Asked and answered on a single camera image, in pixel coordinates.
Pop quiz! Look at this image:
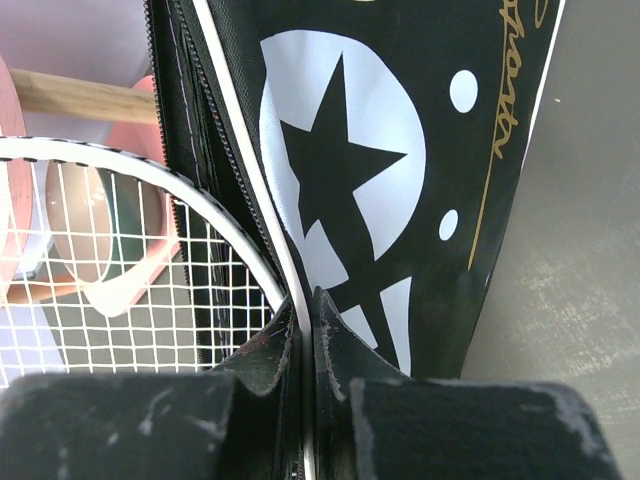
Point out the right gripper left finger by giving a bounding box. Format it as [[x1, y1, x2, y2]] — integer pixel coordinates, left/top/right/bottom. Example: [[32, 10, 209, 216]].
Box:
[[1, 301, 303, 479]]

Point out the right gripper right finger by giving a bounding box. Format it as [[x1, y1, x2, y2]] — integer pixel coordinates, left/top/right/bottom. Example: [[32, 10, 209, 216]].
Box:
[[312, 289, 621, 479]]

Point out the badminton racket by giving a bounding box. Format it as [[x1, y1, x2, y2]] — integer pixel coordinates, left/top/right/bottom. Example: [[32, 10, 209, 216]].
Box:
[[1, 136, 284, 387]]

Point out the black racket bag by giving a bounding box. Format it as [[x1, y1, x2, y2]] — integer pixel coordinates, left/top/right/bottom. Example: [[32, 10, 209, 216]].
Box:
[[143, 0, 569, 480]]

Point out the pink three-tier shelf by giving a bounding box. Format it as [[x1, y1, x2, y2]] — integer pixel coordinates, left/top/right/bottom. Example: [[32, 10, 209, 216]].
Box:
[[1, 66, 178, 317]]

